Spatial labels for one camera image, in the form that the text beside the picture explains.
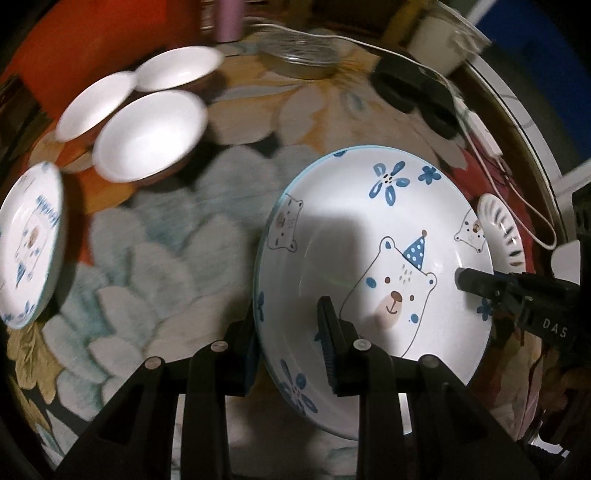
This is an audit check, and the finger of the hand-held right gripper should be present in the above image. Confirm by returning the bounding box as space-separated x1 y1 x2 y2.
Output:
455 267 527 324

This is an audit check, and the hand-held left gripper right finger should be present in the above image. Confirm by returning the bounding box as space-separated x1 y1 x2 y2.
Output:
318 296 541 480

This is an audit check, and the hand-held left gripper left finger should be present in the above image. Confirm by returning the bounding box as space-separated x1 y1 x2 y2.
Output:
54 318 262 480

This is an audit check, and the large bear print plate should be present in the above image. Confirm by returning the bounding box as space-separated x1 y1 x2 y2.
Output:
253 145 496 440

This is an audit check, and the large white brown bowl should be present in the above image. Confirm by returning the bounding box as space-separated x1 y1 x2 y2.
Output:
92 90 208 185

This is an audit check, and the small striped plate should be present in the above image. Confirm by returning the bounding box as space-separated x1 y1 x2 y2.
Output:
477 193 527 274

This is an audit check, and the white power strip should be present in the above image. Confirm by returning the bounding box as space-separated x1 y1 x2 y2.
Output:
455 97 504 162

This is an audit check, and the floral rug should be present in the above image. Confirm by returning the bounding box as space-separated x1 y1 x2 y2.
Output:
0 28 555 480

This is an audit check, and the black slipper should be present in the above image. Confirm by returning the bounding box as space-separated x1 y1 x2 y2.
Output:
372 59 437 114
422 88 465 139

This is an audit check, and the white bucket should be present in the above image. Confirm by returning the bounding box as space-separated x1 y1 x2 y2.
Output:
409 11 490 75

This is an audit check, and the metal steamer tray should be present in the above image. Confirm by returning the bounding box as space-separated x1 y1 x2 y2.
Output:
256 28 345 80

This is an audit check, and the small white brown bowl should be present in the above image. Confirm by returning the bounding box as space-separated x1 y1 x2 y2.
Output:
54 71 137 143

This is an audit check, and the pink bottle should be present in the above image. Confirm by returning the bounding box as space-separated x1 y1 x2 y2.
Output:
213 0 244 42

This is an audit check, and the red cabinet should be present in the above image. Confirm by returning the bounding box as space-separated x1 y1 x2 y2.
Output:
25 0 215 97

